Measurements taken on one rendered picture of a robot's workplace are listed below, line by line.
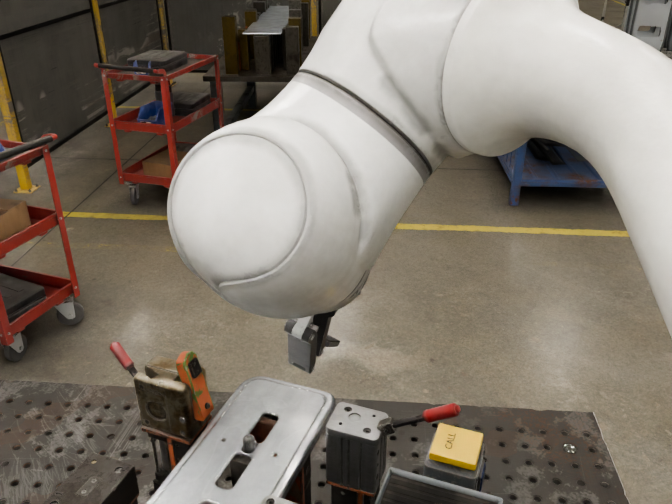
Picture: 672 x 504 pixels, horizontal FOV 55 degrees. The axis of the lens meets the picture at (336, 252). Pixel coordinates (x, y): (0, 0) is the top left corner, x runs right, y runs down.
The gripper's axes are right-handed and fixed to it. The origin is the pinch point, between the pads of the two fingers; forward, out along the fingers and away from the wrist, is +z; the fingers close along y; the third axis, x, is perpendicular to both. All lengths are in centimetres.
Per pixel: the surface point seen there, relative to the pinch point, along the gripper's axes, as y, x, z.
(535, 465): -17, -41, 82
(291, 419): -24.7, 5.9, 41.6
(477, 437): -11.0, -20.9, 19.4
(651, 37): 434, -90, 700
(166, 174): 22, 197, 330
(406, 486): -19.2, -14.8, 11.3
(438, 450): -14.4, -16.8, 16.7
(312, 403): -21, 4, 45
